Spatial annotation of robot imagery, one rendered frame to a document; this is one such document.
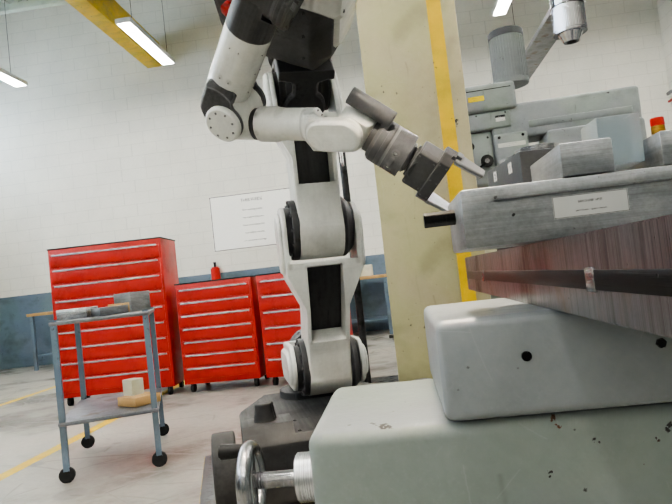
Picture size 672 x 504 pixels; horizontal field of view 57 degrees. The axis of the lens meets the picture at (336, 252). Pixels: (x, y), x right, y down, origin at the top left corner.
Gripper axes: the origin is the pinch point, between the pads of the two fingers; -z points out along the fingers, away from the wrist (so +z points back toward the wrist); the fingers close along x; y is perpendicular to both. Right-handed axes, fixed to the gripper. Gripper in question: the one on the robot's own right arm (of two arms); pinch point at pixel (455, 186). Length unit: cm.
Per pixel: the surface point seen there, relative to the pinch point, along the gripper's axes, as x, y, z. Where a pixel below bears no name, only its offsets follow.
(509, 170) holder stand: 3.4, 10.1, -8.2
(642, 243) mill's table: 44, -63, -5
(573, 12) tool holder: 39.4, -7.8, 2.3
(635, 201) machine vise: 34, -35, -13
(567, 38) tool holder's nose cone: 36.4, -8.8, 0.9
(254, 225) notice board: -653, 610, 145
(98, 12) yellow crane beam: -421, 568, 444
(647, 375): 22, -47, -24
